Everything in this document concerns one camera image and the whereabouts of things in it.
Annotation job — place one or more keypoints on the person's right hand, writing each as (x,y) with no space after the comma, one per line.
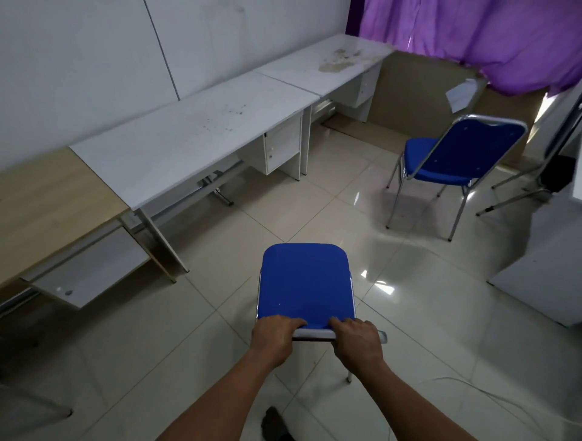
(359,345)

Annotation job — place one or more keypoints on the person's left hand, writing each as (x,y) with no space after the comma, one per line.
(272,338)

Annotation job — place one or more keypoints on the person's left fingers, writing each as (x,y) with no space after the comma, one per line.
(295,322)

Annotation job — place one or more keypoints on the person's right fingers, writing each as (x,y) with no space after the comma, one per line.
(342,325)

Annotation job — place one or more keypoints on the blue padded metal chair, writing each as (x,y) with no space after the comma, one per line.
(459,159)
(305,286)

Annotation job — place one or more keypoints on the person's left forearm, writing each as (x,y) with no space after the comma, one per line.
(227,400)

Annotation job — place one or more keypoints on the person's right forearm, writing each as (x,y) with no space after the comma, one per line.
(404,404)

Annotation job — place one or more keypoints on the person's dark shoe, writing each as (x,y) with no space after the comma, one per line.
(273,425)

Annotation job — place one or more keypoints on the white cabinet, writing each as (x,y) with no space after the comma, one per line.
(545,268)

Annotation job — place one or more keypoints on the white pull-out keyboard tray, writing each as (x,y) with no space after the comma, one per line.
(91,268)

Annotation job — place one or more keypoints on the brown cardboard sheet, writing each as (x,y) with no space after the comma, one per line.
(436,109)

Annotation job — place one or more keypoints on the metal tripod stand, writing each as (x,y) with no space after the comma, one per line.
(541,172)

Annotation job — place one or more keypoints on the stained white desk with drawer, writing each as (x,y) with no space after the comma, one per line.
(332,68)

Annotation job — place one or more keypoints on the white paper sheet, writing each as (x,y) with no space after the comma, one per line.
(463,94)

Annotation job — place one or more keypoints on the light wood desk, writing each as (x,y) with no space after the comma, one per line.
(50,204)

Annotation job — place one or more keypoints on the purple curtain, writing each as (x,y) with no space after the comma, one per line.
(473,36)

